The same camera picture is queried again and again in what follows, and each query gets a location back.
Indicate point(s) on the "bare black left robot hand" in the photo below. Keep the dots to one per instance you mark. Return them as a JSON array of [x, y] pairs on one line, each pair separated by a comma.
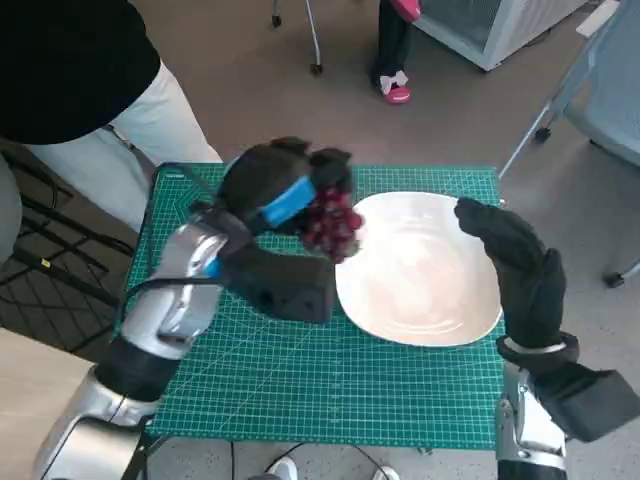
[[260, 185]]

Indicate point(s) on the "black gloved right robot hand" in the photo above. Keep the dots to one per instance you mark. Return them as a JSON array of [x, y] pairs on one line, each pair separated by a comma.
[[525, 280]]

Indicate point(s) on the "red toy grape bunch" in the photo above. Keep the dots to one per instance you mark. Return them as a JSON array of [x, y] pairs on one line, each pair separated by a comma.
[[332, 225]]

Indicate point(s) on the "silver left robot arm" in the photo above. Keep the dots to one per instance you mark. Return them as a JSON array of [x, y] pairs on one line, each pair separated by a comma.
[[165, 305]]

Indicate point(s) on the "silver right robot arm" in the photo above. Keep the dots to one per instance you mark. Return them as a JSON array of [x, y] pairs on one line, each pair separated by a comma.
[[530, 440]]

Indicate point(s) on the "white plate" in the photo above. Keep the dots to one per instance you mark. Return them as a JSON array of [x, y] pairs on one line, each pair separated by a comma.
[[415, 270]]

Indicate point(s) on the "chair with silver legs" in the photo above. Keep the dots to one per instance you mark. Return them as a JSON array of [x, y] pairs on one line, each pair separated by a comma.
[[316, 45]]

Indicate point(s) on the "person with pink slippers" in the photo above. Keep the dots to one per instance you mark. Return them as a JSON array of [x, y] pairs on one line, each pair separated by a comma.
[[392, 45]]

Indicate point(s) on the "green cutting mat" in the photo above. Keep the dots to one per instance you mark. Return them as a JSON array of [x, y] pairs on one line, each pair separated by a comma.
[[300, 375]]

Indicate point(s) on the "black metal stand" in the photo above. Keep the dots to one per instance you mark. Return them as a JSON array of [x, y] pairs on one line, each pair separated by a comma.
[[60, 260]]

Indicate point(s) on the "white shoe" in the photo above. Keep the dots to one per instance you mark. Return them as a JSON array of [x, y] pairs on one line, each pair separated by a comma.
[[284, 470], [386, 474]]

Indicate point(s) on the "white mesh cabinet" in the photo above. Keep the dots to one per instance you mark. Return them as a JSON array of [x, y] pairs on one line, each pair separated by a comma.
[[480, 25]]

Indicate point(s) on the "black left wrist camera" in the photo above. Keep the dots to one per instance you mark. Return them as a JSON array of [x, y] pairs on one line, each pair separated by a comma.
[[295, 290]]

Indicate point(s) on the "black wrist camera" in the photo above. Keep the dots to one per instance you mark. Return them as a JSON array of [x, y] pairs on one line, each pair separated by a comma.
[[585, 400], [295, 290]]

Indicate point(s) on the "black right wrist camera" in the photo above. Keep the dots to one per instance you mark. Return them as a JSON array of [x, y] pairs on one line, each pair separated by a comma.
[[585, 400]]

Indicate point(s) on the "grey chair with metal frame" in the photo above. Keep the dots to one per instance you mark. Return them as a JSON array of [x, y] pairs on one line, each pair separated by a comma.
[[615, 115]]

